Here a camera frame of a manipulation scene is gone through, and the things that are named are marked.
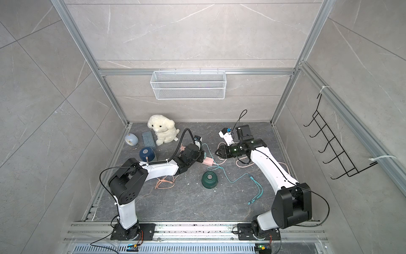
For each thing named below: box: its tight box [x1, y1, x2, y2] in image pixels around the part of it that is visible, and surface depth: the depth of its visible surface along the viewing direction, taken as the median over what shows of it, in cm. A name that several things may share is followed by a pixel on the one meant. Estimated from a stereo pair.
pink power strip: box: [201, 156, 215, 167], surface depth 97 cm
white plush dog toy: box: [147, 114, 180, 147], surface depth 97 cm
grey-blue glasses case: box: [141, 131, 156, 149], surface depth 109 cm
